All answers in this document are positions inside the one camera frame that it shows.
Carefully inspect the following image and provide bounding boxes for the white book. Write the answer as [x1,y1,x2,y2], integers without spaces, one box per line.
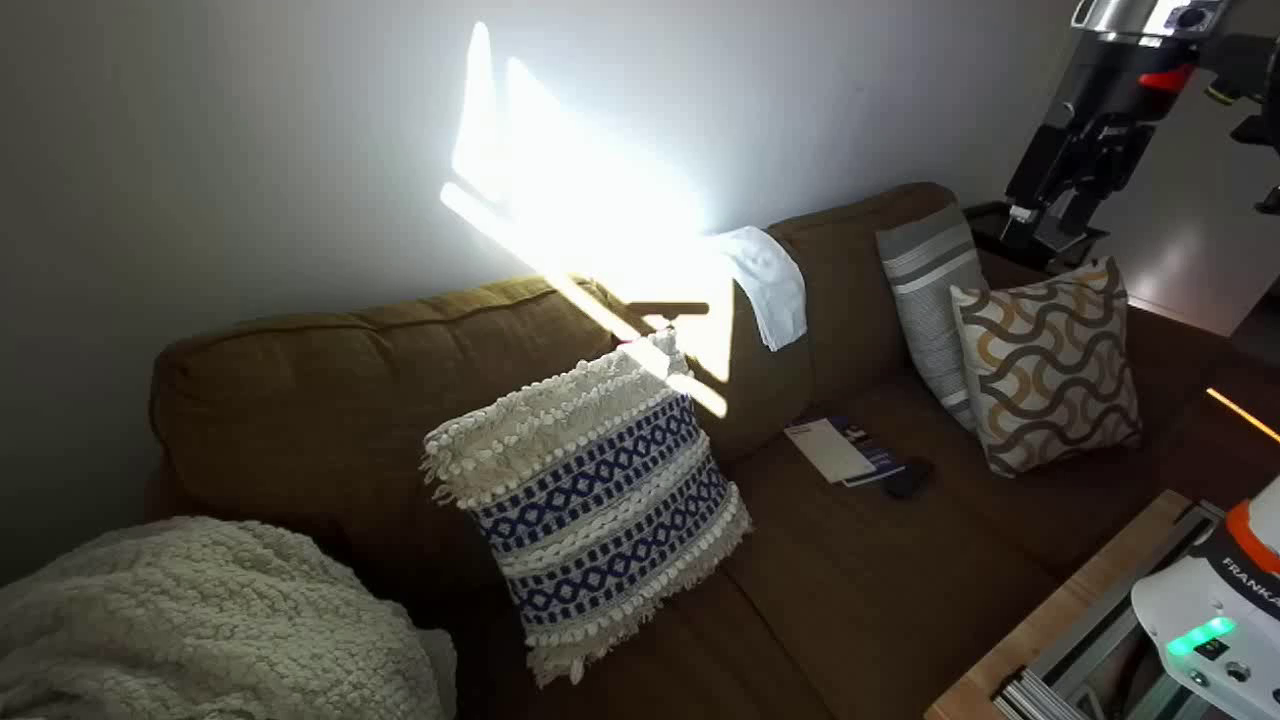
[779,416,881,488]

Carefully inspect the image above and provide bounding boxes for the blue guidebook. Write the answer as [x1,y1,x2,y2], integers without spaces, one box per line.
[838,426,914,498]

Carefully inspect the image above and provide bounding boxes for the brown fabric sofa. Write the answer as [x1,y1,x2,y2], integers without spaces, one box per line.
[142,180,1280,720]

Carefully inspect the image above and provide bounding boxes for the white cloth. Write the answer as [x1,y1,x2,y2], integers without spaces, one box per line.
[707,220,813,357]

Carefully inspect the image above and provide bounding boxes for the blue white fringed pillow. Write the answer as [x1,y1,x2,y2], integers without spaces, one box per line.
[421,348,757,694]

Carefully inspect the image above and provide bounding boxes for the grey striped pillow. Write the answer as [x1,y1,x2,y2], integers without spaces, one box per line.
[874,201,992,436]

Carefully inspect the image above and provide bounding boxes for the black remote control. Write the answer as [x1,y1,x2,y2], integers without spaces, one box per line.
[881,458,942,506]

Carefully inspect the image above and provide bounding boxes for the yellow brown wave pillow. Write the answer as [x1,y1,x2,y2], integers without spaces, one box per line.
[948,258,1150,483]

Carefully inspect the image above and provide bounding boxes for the wooden table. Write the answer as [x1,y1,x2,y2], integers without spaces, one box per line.
[926,488,1205,720]

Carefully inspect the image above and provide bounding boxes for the cream knitted blanket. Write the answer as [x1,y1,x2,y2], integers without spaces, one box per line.
[0,512,464,720]

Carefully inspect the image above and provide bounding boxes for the grey red stick vacuum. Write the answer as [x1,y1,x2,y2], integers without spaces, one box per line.
[995,0,1280,268]

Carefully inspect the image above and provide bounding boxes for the aluminium profile frame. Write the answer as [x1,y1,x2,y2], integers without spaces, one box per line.
[992,501,1225,720]

